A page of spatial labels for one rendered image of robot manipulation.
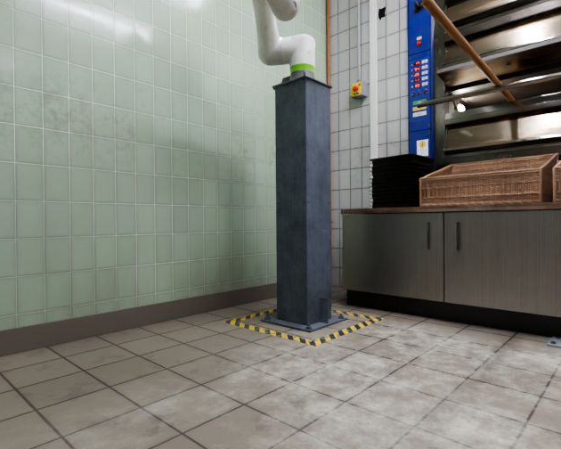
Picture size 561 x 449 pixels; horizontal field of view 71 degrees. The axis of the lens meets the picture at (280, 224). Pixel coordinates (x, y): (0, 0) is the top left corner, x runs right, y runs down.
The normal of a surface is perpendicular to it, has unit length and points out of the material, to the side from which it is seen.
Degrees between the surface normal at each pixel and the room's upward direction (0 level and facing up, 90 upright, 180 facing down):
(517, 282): 90
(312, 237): 90
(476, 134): 70
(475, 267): 90
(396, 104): 90
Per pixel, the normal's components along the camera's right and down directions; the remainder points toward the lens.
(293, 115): -0.67, 0.01
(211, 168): 0.73, 0.00
